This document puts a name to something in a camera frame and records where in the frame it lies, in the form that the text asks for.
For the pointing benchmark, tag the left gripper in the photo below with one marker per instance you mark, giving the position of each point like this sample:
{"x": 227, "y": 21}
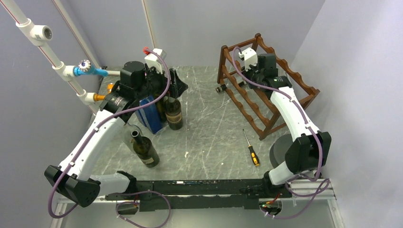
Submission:
{"x": 177, "y": 86}

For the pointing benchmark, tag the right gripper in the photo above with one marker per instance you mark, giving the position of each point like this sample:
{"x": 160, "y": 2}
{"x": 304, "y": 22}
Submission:
{"x": 246, "y": 73}

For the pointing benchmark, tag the labelled dark wine bottle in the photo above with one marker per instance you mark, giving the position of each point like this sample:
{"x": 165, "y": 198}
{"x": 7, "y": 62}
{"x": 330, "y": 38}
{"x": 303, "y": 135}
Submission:
{"x": 173, "y": 113}

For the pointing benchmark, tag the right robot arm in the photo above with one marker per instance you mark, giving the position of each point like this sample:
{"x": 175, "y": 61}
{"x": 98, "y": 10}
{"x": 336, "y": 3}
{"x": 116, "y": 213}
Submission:
{"x": 310, "y": 146}

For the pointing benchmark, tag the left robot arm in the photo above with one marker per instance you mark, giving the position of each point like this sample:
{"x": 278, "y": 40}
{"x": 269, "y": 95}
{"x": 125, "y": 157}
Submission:
{"x": 73, "y": 177}

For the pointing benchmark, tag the wooden wine rack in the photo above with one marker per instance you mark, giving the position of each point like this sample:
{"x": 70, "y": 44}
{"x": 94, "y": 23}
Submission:
{"x": 230, "y": 70}

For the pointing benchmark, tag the dark green wine bottle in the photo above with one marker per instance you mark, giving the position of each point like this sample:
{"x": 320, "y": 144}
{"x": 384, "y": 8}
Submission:
{"x": 161, "y": 110}

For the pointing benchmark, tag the blue square bottle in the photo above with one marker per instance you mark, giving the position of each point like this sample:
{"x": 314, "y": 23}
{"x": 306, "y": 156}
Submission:
{"x": 150, "y": 118}

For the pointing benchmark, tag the clear lying bottle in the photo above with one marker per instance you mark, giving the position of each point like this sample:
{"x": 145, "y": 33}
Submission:
{"x": 127, "y": 137}

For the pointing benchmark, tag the orange brass tap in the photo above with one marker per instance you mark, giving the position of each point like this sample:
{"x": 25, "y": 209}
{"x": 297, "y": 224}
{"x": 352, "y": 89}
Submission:
{"x": 98, "y": 97}

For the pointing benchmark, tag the yellow black screwdriver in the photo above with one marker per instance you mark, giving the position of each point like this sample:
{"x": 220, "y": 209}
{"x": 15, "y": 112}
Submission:
{"x": 253, "y": 154}

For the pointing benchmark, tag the blue tap valve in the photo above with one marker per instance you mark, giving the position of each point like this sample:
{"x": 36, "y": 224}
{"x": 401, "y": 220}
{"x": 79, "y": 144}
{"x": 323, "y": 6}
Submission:
{"x": 85, "y": 67}

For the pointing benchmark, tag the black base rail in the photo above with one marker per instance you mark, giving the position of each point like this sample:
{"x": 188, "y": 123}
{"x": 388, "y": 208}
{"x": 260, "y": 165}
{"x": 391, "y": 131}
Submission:
{"x": 202, "y": 194}

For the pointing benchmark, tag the white pvc pipe frame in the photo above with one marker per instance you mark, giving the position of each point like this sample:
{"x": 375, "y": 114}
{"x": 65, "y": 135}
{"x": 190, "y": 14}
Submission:
{"x": 109, "y": 32}

